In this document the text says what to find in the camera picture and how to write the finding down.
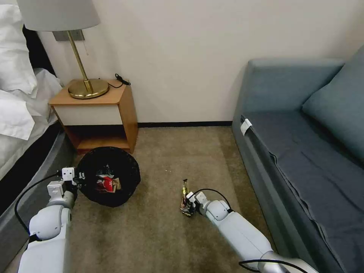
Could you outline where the dark long snack wrapper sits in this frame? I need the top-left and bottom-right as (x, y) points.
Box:
(179, 178), (194, 218)

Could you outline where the black round trash bin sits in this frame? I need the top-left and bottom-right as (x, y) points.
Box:
(76, 146), (142, 209)

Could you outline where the black and white wrapper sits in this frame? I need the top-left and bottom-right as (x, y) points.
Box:
(96, 164), (114, 178)

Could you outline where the red snack wrapper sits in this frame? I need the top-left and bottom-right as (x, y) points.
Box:
(96, 176), (115, 194)

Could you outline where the wooden nightstand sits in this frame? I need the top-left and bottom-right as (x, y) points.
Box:
(48, 78), (139, 156)

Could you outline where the black baseboard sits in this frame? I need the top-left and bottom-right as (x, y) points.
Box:
(137, 121), (234, 127)

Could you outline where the white duvet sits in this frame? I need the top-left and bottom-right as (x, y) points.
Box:
(0, 67), (65, 183)

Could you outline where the white sofa tag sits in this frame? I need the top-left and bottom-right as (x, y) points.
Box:
(240, 118), (253, 137)

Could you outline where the black headboard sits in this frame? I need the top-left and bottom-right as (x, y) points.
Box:
(22, 25), (61, 83)

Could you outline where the dark blue sofa sheet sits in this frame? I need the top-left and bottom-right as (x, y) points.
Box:
(244, 109), (364, 273)

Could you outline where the blue-grey sofa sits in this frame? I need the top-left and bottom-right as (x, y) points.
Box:
(231, 45), (364, 273)

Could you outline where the white pillow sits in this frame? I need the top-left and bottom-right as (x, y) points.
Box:
(0, 4), (38, 93)

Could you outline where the brass lamp with grey shade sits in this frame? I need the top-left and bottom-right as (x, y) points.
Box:
(16, 0), (110, 100)

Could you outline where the blue-grey sofa cushion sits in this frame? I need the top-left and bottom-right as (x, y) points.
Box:
(301, 61), (364, 163)

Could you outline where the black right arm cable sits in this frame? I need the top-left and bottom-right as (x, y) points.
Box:
(195, 188), (231, 214)

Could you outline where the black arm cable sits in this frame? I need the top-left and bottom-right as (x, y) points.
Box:
(195, 188), (231, 214)
(14, 170), (63, 237)

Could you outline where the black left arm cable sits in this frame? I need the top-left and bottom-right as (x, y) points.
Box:
(14, 170), (63, 237)

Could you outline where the black elbow cable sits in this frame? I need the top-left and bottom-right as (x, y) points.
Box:
(238, 258), (303, 273)

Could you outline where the grey wall switch plate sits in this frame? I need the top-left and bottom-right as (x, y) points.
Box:
(52, 29), (86, 42)

